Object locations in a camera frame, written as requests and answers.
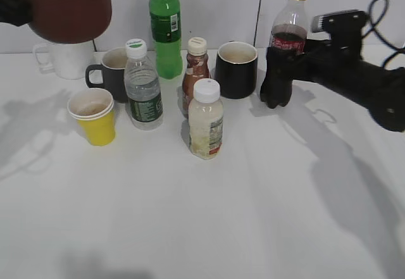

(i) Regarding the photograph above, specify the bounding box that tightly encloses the cola bottle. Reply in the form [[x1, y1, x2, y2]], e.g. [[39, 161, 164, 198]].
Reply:
[[268, 0, 308, 53]]

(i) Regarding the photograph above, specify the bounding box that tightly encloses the milky drink bottle white cap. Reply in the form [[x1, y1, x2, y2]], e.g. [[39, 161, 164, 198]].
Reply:
[[188, 78, 223, 159]]

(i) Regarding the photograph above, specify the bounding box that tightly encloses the black cable loop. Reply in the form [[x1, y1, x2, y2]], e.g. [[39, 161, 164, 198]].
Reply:
[[360, 0, 405, 71]]

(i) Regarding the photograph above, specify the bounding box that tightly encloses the yellow paper cup stack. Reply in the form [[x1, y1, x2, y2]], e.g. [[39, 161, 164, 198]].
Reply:
[[67, 88, 116, 146]]

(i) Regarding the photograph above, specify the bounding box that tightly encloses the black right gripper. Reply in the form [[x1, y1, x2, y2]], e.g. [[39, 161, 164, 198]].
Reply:
[[259, 37, 363, 109]]

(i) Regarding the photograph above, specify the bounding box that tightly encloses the clear water bottle green label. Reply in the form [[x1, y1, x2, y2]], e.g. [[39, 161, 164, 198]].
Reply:
[[124, 39, 163, 130]]

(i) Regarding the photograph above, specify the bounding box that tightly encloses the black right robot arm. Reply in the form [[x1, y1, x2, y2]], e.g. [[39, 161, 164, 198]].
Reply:
[[259, 40, 404, 132]]

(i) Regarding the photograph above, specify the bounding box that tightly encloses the dark grey ceramic mug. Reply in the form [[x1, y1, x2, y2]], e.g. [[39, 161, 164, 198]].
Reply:
[[85, 47, 128, 103]]

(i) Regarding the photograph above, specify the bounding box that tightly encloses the green soda bottle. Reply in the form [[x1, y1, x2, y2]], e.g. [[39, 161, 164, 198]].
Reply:
[[149, 0, 183, 80]]

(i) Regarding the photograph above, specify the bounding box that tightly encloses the brown sauce bottle cream cap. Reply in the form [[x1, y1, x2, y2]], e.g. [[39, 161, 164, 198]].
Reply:
[[182, 37, 211, 117]]

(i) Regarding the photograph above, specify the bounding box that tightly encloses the black handleless mug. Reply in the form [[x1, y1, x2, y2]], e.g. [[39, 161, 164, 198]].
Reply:
[[214, 41, 258, 99]]

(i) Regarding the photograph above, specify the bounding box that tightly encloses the white ceramic mug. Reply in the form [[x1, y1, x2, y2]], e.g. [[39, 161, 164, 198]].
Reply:
[[32, 40, 96, 80]]

